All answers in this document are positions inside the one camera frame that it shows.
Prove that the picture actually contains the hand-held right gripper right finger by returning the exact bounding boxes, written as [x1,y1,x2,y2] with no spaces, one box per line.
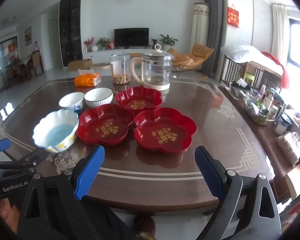
[194,145,282,240]

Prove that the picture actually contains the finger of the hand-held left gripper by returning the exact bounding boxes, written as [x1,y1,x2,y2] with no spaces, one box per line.
[0,149,44,175]
[0,139,12,156]

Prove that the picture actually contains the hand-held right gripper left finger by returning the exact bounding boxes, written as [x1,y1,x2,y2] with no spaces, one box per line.
[17,144,105,240]

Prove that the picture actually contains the red flower-shaped plate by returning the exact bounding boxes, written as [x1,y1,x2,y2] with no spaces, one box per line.
[134,107,197,154]
[77,104,136,147]
[116,86,163,111]

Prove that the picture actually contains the blue scalloped bowl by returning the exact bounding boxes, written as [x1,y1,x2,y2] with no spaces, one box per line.
[32,109,80,153]

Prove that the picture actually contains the white bowl blue floral print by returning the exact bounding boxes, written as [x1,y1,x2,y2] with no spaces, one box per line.
[59,92,85,113]

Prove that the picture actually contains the white ribbed bowl black rim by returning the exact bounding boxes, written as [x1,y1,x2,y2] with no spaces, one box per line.
[84,88,114,109]

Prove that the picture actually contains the wooden dining table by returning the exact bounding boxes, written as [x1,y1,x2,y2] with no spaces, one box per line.
[5,59,32,81]

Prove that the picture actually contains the basket of cosmetic bottles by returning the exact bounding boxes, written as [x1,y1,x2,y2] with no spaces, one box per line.
[244,84,282,126]

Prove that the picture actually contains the white knitted cloth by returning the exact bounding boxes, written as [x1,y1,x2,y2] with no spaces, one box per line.
[276,131,300,168]

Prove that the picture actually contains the white jar dark lid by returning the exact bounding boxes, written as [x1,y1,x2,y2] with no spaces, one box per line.
[274,114,293,136]

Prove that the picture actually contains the orange tissue pack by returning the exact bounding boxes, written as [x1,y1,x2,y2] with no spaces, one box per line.
[74,69,102,87]

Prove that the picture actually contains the colourful patterned rug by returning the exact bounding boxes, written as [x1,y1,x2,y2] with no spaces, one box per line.
[280,192,300,231]

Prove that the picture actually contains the wooden dining chair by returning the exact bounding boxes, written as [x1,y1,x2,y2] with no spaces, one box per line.
[31,50,44,77]

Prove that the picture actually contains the red door sign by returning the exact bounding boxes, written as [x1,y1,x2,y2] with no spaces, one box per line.
[8,44,18,59]

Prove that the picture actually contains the dark wooden slatted bench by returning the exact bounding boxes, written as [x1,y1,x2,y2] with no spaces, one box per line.
[220,55,283,93]

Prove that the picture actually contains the cardboard box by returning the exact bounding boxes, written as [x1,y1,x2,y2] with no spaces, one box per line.
[68,59,93,72]

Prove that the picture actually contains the clear plastic snack jar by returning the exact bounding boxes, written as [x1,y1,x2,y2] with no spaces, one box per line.
[110,54,131,85]

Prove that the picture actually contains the glass kettle cream base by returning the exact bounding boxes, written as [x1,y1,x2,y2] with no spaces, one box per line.
[129,44,175,92]

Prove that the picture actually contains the white television cabinet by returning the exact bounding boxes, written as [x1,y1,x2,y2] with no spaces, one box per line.
[82,46,155,64]

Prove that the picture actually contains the orange lounge chair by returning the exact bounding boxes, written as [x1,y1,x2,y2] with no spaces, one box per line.
[167,43,215,74]

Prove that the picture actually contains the white pillow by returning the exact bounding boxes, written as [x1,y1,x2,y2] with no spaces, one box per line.
[220,45,264,64]

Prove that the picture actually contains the round ceiling lamp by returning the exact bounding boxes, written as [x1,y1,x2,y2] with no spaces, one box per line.
[2,16,17,26]

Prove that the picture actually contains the red cloth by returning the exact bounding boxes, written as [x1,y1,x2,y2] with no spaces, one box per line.
[261,51,290,89]

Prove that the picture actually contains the red flowers in vase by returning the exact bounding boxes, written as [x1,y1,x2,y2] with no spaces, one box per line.
[83,37,95,53]

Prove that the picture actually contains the bushy green potted plant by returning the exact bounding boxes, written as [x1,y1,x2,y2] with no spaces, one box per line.
[96,37,112,50]

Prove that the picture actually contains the dark display cabinet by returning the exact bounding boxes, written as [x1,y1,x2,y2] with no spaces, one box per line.
[59,0,83,68]

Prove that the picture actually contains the large green potted plant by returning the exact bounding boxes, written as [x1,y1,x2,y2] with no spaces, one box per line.
[159,34,178,47]

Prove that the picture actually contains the black television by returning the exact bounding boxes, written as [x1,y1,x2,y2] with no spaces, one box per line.
[114,28,150,48]

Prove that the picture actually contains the grey curtain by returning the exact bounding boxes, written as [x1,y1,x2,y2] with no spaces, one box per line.
[204,0,228,79]

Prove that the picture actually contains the covered standing air conditioner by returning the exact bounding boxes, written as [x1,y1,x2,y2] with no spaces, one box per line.
[191,2,210,53]

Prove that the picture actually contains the white curtain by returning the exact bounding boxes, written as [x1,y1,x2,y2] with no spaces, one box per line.
[272,4,294,67]

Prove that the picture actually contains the framed wall painting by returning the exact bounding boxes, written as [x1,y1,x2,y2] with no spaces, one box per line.
[24,26,32,46]

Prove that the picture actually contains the red wall hanging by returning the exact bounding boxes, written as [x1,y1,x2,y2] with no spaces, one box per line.
[227,6,240,29]

